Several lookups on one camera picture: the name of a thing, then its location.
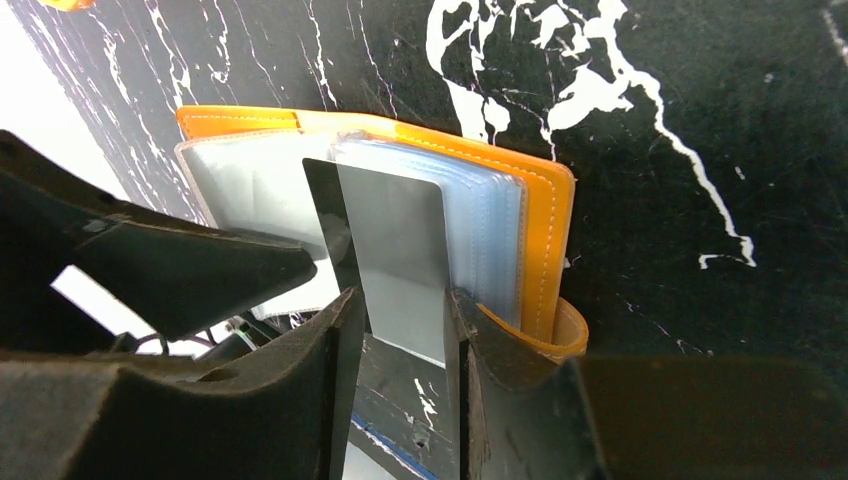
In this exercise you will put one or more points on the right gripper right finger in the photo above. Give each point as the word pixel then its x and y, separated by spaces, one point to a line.
pixel 518 415

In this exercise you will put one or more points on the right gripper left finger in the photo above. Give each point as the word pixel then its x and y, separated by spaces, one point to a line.
pixel 282 411

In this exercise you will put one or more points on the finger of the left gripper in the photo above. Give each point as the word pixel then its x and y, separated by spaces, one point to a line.
pixel 178 276

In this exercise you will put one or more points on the orange card holder wallet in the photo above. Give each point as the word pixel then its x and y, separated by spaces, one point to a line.
pixel 507 214

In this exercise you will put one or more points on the silver grey credit card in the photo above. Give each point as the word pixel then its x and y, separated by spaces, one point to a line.
pixel 398 251

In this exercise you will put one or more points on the orange three-compartment bin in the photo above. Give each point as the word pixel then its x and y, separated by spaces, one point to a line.
pixel 68 5

